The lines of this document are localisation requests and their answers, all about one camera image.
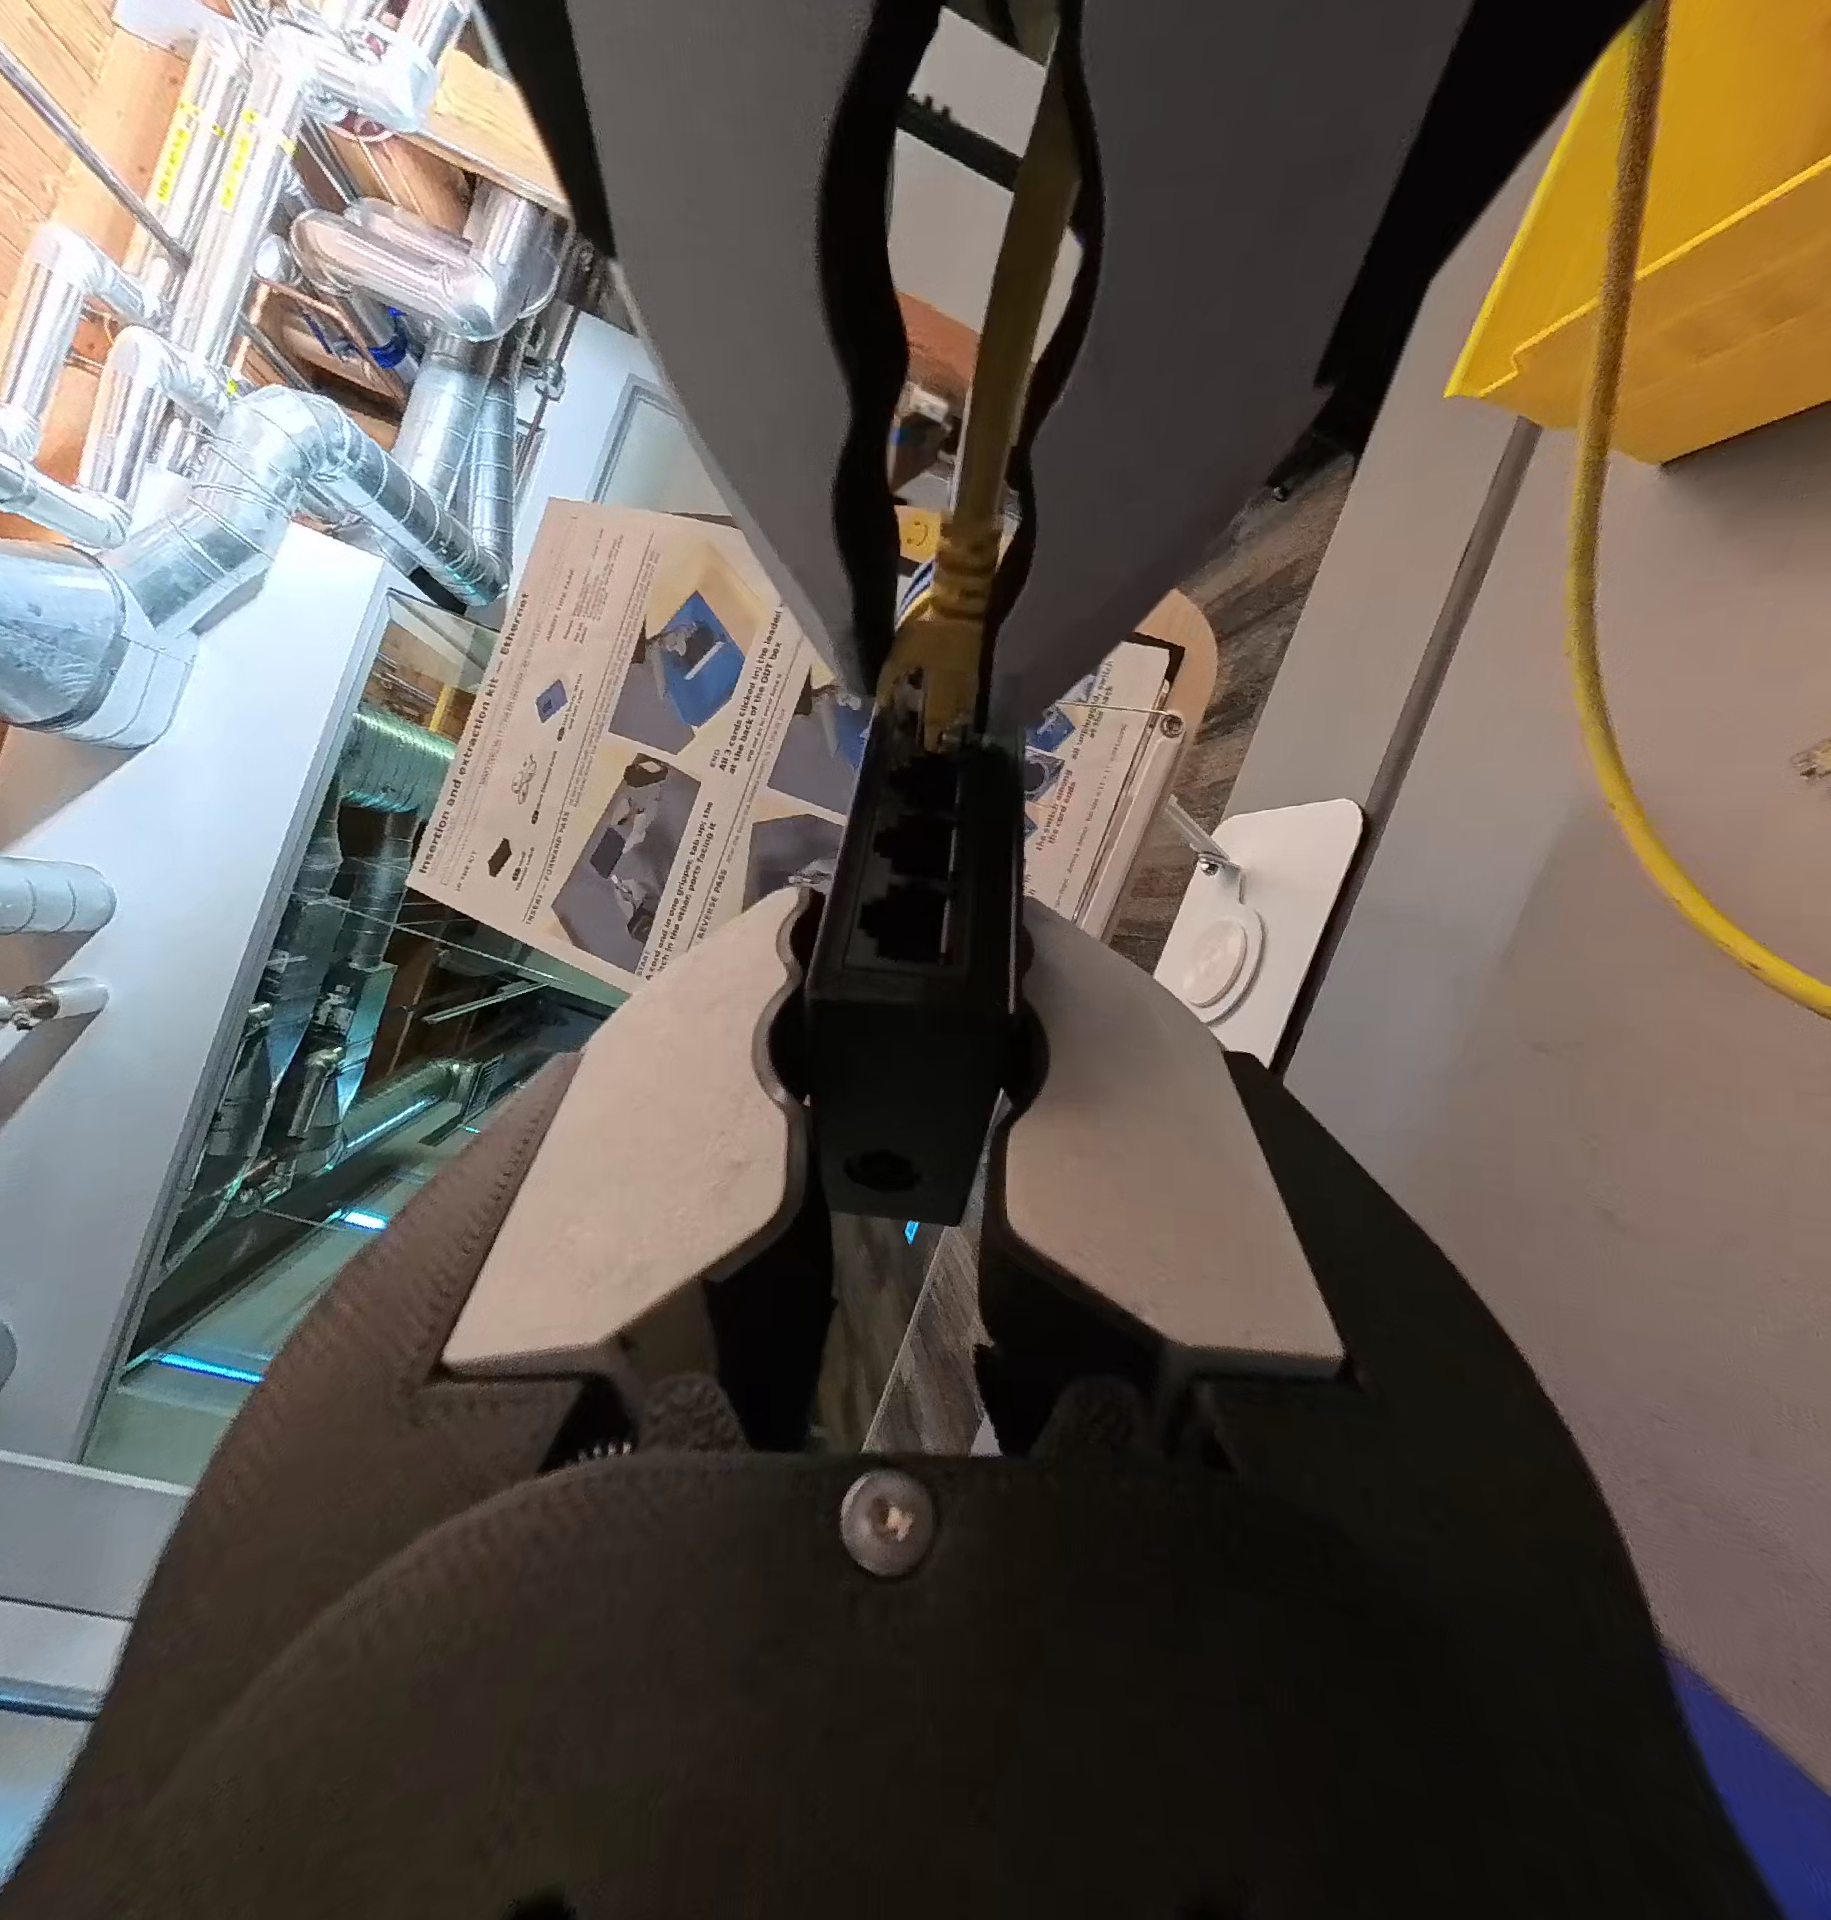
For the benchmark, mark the blue plastic bin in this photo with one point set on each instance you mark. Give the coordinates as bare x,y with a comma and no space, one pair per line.
1784,1801

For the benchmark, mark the silver corrugated ceiling duct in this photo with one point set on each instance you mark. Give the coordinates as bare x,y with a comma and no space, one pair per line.
407,1096

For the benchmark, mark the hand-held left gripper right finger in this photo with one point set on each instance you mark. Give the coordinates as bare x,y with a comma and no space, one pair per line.
1172,1186

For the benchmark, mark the silver elbow duct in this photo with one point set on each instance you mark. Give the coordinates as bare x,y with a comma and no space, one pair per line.
256,480

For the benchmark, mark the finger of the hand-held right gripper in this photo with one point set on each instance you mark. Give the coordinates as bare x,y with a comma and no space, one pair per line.
722,226
1247,226

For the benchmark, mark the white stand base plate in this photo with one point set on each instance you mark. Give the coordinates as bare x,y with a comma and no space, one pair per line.
1289,901

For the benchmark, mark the yellow plastic bin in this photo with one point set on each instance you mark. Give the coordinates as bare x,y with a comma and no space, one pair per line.
1754,226

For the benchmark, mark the printed instruction sheet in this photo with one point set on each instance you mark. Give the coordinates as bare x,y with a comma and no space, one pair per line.
586,675

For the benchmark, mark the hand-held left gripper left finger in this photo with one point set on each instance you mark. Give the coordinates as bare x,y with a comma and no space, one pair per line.
662,1186

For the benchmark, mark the black ethernet switch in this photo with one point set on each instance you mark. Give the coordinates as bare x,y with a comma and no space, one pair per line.
908,1080

